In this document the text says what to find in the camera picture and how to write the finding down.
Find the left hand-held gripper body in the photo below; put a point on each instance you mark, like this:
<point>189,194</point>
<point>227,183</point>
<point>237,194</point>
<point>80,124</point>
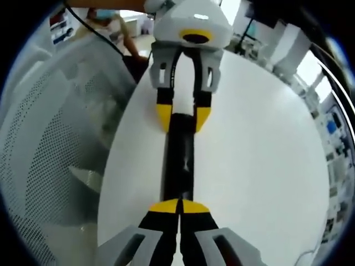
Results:
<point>191,22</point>

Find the black remote control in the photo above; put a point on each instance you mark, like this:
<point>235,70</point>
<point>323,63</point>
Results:
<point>177,155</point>

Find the wall poster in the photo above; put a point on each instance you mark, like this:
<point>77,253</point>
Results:
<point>62,26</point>

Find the blue container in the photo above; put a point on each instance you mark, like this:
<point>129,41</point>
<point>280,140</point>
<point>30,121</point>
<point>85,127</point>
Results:
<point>331,127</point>

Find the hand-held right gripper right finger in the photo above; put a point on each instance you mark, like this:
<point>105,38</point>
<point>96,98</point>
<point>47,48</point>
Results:
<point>202,230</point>

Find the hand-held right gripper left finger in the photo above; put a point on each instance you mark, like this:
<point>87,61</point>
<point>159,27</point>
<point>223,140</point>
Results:
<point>155,230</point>

